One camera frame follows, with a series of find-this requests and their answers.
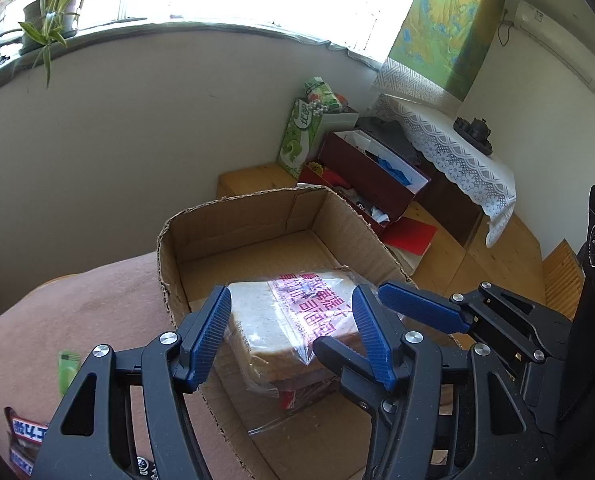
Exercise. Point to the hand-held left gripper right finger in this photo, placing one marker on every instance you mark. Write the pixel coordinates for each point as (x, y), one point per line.
(373, 332)

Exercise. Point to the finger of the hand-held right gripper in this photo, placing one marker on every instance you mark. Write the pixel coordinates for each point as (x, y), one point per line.
(417, 305)

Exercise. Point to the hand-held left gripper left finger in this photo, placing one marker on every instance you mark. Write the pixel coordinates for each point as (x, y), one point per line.
(210, 332)

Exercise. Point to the sliced bread packet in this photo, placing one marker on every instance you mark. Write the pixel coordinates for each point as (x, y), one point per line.
(277, 312)

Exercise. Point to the cardboard box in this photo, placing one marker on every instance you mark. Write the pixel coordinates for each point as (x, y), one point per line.
(257, 250)

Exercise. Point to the wooden slatted panel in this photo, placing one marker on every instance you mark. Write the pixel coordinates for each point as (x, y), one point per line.
(562, 280)

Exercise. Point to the red folder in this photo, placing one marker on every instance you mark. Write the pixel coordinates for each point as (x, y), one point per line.
(412, 235)

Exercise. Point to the wooden cabinet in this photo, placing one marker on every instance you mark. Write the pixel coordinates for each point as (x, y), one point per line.
(452, 205)

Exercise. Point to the blue plastic bag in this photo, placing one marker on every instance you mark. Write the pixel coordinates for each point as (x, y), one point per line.
(395, 172)

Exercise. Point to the maroon storage box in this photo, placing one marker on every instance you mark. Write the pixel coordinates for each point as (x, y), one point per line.
(357, 172)

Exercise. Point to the green candy packet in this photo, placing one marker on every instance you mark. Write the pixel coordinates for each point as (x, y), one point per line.
(68, 367)

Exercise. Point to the black snack packet white print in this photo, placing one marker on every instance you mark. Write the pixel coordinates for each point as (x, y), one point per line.
(143, 467)

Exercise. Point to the lace tablecloth cabinet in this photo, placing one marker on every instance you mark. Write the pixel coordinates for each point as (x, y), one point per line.
(457, 150)

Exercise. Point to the blue red snack packet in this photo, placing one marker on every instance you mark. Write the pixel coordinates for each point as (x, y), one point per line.
(25, 430)

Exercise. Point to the brown chocolate bar wrapper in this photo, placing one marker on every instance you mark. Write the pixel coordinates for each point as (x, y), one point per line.
(22, 462)

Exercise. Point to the green snack bag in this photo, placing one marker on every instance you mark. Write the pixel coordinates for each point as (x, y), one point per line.
(322, 95)

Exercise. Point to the white air conditioner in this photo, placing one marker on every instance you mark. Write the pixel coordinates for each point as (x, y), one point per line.
(552, 30)

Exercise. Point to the dark shallow dish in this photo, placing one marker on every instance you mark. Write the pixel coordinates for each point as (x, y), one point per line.
(2, 42)

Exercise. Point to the potted spider plant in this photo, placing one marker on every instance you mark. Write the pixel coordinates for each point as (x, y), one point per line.
(50, 12)

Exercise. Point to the landscape wall scroll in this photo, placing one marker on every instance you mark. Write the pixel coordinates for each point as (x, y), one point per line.
(442, 25)

